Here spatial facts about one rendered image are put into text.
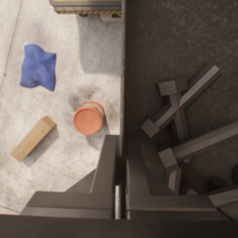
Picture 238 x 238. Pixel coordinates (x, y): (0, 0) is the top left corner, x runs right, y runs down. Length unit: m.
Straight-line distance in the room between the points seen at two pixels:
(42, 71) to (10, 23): 0.37
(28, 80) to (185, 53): 1.25
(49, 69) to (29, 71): 0.13
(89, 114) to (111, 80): 0.30
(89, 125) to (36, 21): 0.77
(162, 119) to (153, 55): 0.06
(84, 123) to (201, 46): 0.97
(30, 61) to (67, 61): 0.25
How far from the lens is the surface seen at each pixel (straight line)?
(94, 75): 1.22
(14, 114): 1.49
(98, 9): 0.93
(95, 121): 1.08
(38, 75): 1.31
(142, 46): 0.17
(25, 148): 1.43
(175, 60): 0.17
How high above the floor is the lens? 1.21
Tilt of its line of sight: 74 degrees down
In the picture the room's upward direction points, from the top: 176 degrees counter-clockwise
